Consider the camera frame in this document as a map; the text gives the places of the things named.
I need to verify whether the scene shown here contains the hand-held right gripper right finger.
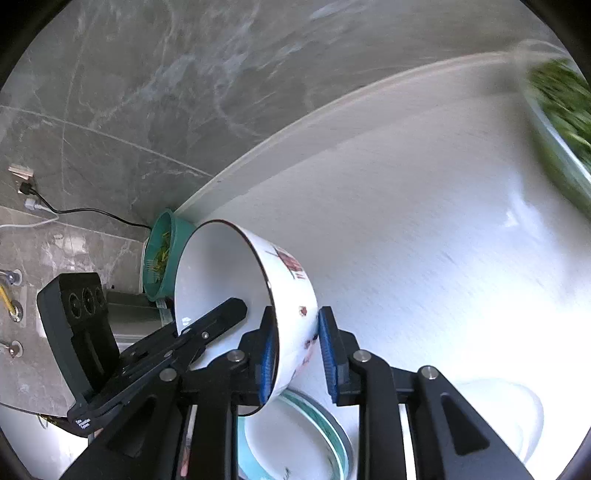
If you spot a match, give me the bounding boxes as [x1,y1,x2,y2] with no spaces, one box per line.
[318,305,536,480]

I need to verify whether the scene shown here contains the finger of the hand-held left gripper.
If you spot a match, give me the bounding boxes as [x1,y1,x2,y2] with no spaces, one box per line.
[119,298,248,376]

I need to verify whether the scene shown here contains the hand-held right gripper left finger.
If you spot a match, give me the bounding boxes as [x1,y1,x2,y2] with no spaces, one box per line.
[60,305,280,480]

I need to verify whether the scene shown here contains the white printed ceramic bowl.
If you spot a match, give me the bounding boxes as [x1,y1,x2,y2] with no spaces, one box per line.
[173,220,320,417]

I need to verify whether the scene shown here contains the teal floral plate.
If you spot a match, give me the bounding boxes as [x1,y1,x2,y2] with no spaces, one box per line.
[238,390,354,480]

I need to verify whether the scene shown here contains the leafy green vegetables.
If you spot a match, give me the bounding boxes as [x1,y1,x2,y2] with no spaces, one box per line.
[151,230,172,280]

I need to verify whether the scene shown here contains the teal plastic colander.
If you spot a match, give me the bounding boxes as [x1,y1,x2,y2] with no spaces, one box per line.
[142,209,204,303]

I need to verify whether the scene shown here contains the small white bowl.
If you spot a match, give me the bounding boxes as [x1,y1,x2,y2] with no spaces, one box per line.
[402,378,546,472]

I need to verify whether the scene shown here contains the glass bowl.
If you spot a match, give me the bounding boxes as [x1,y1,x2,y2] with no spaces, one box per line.
[516,39,591,209]

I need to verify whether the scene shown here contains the chopped green vegetables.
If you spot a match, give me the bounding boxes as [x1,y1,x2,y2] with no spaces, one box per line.
[529,58,591,158]

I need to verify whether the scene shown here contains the yellow gas hose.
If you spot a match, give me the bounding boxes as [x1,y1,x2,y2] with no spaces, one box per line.
[0,284,24,322]

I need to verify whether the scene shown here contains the black power cable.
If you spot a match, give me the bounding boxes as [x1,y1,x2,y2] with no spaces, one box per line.
[20,181,153,230]

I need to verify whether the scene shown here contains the white plug and cable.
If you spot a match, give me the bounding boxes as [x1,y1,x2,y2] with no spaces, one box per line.
[0,198,59,232]

